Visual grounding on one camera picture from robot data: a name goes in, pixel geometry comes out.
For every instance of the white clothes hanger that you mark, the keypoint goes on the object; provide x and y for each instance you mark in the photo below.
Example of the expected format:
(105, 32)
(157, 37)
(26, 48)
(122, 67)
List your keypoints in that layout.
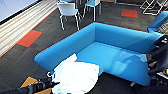
(50, 74)

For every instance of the white shirt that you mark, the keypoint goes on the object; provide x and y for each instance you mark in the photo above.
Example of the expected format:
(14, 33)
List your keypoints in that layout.
(76, 76)

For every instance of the large blue sofa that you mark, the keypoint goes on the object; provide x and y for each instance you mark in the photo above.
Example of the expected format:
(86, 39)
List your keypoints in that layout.
(116, 56)

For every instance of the white chair blue seat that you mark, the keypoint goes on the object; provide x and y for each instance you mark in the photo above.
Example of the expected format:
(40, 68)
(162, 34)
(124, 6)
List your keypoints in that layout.
(92, 4)

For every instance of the white high stool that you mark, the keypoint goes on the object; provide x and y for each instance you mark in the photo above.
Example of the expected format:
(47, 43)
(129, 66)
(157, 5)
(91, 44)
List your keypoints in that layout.
(151, 6)

